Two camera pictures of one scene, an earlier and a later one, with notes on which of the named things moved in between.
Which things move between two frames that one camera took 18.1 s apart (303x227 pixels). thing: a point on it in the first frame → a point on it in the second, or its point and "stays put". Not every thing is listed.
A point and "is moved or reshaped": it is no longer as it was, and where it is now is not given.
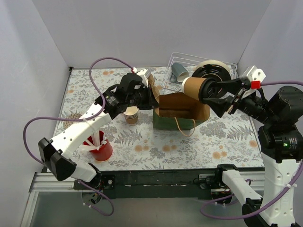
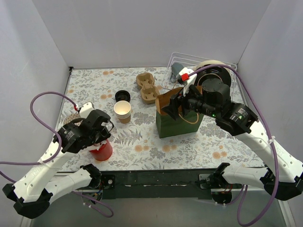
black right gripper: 155,184 stays put
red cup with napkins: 101,149 stays put
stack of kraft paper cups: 130,114 is moved or reshaped
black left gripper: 147,98 → 100,135
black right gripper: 233,100 → 182,104
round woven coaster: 73,116 stays put
